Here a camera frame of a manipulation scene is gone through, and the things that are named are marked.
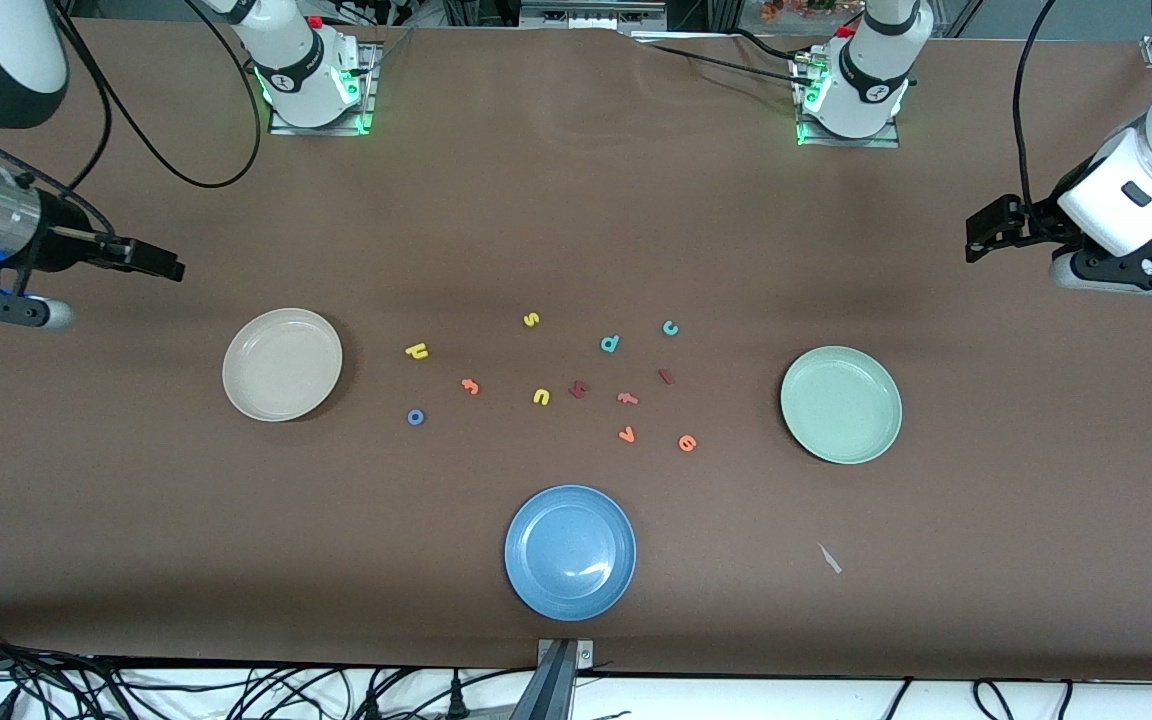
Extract beige brown plate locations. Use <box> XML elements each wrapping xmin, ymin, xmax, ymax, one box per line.
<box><xmin>222</xmin><ymin>308</ymin><xmax>344</xmax><ymax>423</ymax></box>

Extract light green plate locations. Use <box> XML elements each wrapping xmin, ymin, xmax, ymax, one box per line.
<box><xmin>780</xmin><ymin>346</ymin><xmax>904</xmax><ymax>466</ymax></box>

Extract orange decoration pieces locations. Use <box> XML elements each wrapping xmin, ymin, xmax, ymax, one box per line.
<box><xmin>761</xmin><ymin>0</ymin><xmax>842</xmax><ymax>21</ymax></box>

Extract brown table cover sheet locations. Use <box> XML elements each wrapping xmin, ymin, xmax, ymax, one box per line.
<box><xmin>0</xmin><ymin>15</ymin><xmax>1152</xmax><ymax>683</ymax></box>

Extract grey power strip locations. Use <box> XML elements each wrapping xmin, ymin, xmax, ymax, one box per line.
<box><xmin>519</xmin><ymin>0</ymin><xmax>669</xmax><ymax>33</ymax></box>

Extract blue plate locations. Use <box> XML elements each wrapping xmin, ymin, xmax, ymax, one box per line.
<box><xmin>504</xmin><ymin>485</ymin><xmax>637</xmax><ymax>622</ymax></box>

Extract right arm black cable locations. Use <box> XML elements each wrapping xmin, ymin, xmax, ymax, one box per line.
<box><xmin>0</xmin><ymin>0</ymin><xmax>122</xmax><ymax>241</ymax></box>
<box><xmin>71</xmin><ymin>0</ymin><xmax>265</xmax><ymax>191</ymax></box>

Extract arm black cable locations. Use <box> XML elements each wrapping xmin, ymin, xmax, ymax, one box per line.
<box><xmin>0</xmin><ymin>0</ymin><xmax>122</xmax><ymax>241</ymax></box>
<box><xmin>1012</xmin><ymin>0</ymin><xmax>1062</xmax><ymax>206</ymax></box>
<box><xmin>71</xmin><ymin>0</ymin><xmax>265</xmax><ymax>191</ymax></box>

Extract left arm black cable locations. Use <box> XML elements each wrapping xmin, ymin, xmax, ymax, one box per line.
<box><xmin>1012</xmin><ymin>0</ymin><xmax>1062</xmax><ymax>206</ymax></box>

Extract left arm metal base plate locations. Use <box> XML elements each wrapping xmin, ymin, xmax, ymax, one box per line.
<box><xmin>794</xmin><ymin>50</ymin><xmax>902</xmax><ymax>149</ymax></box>

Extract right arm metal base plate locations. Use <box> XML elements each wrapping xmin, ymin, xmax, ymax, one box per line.
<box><xmin>268</xmin><ymin>40</ymin><xmax>383</xmax><ymax>136</ymax></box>

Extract black base cable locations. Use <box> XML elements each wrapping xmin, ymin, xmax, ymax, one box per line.
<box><xmin>731</xmin><ymin>28</ymin><xmax>807</xmax><ymax>63</ymax></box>
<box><xmin>648</xmin><ymin>42</ymin><xmax>817</xmax><ymax>91</ymax></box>

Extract black floor cable tangle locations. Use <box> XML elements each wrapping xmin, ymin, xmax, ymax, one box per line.
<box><xmin>0</xmin><ymin>620</ymin><xmax>137</xmax><ymax>720</ymax></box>

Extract black looped floor cable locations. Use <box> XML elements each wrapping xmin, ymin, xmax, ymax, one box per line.
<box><xmin>971</xmin><ymin>678</ymin><xmax>1077</xmax><ymax>720</ymax></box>

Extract black floor cable with plug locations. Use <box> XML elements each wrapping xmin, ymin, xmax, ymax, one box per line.
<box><xmin>336</xmin><ymin>668</ymin><xmax>407</xmax><ymax>720</ymax></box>
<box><xmin>416</xmin><ymin>668</ymin><xmax>527</xmax><ymax>720</ymax></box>

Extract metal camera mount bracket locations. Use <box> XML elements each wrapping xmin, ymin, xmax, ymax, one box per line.
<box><xmin>524</xmin><ymin>638</ymin><xmax>597</xmax><ymax>720</ymax></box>

